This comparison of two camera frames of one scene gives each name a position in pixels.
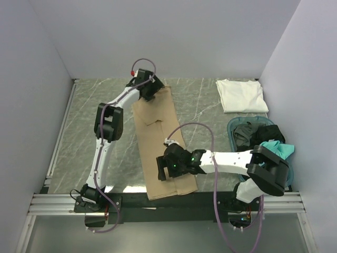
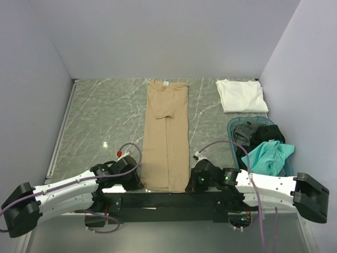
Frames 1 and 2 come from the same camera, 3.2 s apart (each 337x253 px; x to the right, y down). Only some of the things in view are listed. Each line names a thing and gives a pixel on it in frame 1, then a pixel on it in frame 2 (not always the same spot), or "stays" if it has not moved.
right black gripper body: [175, 169] → [199, 184]
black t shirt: [264, 133] stays
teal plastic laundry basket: [261, 120] stays
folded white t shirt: [239, 96] stays
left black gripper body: [152, 88] → [130, 181]
